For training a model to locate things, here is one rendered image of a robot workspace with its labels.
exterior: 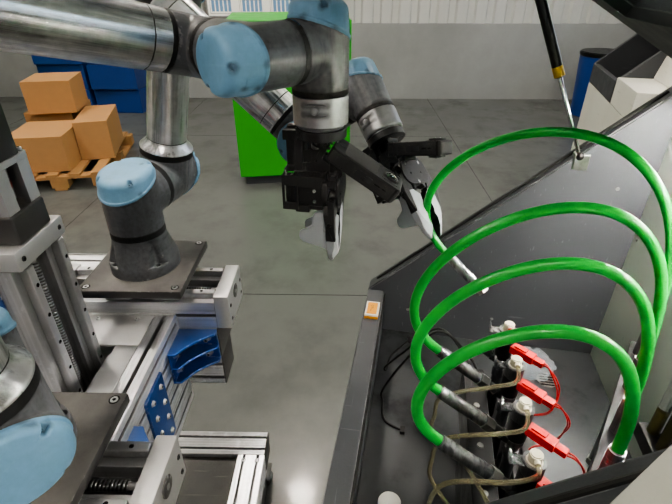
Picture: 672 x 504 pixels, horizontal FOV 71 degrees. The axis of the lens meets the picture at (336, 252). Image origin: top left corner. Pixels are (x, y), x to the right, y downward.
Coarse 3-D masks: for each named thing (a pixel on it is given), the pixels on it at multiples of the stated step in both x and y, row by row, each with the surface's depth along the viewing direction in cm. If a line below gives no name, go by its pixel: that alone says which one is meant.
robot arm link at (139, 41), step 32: (0, 0) 43; (32, 0) 45; (64, 0) 47; (96, 0) 49; (128, 0) 53; (0, 32) 44; (32, 32) 46; (64, 32) 48; (96, 32) 50; (128, 32) 52; (160, 32) 54; (192, 32) 56; (128, 64) 55; (160, 64) 56; (192, 64) 57
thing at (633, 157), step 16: (544, 128) 67; (560, 128) 65; (576, 128) 65; (480, 144) 73; (496, 144) 71; (608, 144) 63; (624, 144) 62; (464, 160) 75; (640, 160) 62; (656, 176) 62; (432, 192) 81; (656, 192) 62; (432, 240) 85
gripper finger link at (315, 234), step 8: (320, 216) 69; (336, 216) 69; (312, 224) 70; (320, 224) 70; (336, 224) 69; (304, 232) 71; (312, 232) 71; (320, 232) 71; (336, 232) 70; (304, 240) 72; (312, 240) 72; (320, 240) 72; (336, 240) 71; (328, 248) 72; (336, 248) 72; (328, 256) 73
